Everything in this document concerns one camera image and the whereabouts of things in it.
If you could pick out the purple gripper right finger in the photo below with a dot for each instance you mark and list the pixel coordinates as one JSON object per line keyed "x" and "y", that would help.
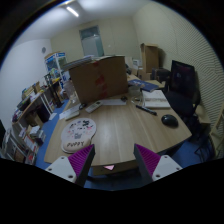
{"x": 153, "y": 166}

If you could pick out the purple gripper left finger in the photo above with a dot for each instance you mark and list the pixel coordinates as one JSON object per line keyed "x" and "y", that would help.
{"x": 74, "y": 168}

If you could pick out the puppy print mouse pad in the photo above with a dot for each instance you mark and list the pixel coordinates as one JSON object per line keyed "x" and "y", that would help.
{"x": 77, "y": 135}

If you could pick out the black computer mouse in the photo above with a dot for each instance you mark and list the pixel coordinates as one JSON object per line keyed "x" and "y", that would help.
{"x": 169, "y": 120}

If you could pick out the pink sticky note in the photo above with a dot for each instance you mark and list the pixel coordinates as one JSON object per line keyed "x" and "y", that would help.
{"x": 110, "y": 167}

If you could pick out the black pen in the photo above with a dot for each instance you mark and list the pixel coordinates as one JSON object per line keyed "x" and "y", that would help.
{"x": 146, "y": 110}

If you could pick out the wooden shelf with clutter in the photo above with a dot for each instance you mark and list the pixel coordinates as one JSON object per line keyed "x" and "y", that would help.
{"x": 19, "y": 144}

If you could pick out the white remote control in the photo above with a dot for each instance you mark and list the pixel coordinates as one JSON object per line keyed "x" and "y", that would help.
{"x": 94, "y": 106}

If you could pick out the white open notebook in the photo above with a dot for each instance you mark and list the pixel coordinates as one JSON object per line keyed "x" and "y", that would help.
{"x": 155, "y": 99}

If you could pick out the white paper sheet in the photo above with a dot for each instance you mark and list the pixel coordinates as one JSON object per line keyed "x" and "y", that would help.
{"x": 113, "y": 102}

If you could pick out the black office chair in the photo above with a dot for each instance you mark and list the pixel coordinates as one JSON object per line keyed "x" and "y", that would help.
{"x": 182, "y": 92}

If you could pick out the blue book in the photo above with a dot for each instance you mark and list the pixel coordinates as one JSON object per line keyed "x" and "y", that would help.
{"x": 143, "y": 85}

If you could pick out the large cardboard box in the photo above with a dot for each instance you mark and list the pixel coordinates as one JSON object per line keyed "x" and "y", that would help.
{"x": 100, "y": 79}

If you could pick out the white display fridge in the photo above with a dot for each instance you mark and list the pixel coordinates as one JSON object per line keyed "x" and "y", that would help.
{"x": 54, "y": 64}

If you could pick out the tall cardboard box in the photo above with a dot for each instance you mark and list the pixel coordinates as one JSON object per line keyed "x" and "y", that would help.
{"x": 150, "y": 57}

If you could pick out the door with window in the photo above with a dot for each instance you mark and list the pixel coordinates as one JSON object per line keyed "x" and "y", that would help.
{"x": 91, "y": 41}

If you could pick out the ceiling light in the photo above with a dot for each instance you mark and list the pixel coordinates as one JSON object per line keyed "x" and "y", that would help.
{"x": 72, "y": 11}

